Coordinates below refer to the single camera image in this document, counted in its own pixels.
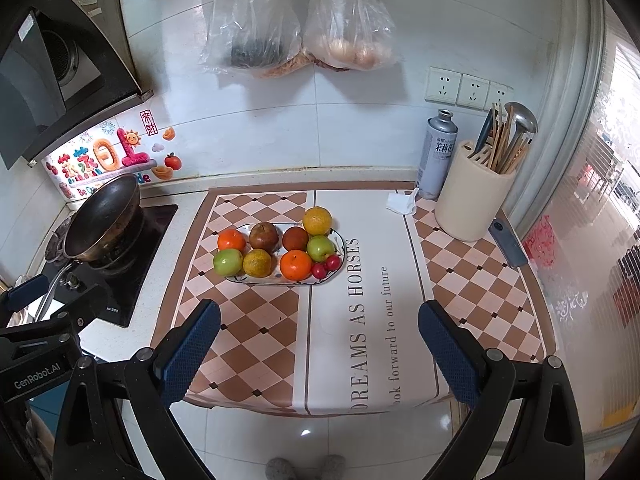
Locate green apple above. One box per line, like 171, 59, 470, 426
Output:
213, 248, 243, 278
306, 235, 336, 263

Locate small orange tangerine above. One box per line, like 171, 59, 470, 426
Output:
217, 228, 246, 252

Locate red cherry tomato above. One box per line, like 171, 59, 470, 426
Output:
312, 263, 328, 280
324, 255, 342, 272

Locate yellow orange fruit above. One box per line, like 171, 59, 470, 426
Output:
303, 206, 333, 236

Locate black induction stove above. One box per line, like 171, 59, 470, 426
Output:
42, 205, 178, 327

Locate black frying pan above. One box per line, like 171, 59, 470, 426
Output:
35, 174, 140, 322

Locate yellow pear fruit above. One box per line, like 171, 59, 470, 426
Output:
243, 248, 272, 278

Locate brown red apple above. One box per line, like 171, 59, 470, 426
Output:
248, 222, 280, 252

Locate floral ceramic plate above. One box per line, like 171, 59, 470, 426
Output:
224, 222, 346, 286

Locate bright orange fruit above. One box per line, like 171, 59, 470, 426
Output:
279, 249, 314, 282

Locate dark orange fruit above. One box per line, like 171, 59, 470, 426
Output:
282, 226, 309, 252

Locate black range hood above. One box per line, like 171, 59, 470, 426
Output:
1, 0, 148, 168

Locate cream utensil holder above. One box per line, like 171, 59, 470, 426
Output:
435, 141, 516, 242

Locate white crumpled tissue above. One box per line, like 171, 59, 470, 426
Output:
386, 188, 419, 216

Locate wooden chopsticks bundle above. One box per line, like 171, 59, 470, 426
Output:
488, 104, 533, 174

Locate metal ladle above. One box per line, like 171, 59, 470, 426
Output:
500, 102, 538, 174

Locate plastic bag dark contents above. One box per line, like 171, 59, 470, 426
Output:
202, 0, 302, 74

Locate plastic bag with eggs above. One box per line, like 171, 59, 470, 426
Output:
259, 0, 402, 79

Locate colourful wall sticker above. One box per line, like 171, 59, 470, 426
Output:
41, 107, 183, 202

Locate wall power sockets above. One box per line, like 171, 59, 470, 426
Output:
424, 67, 513, 110

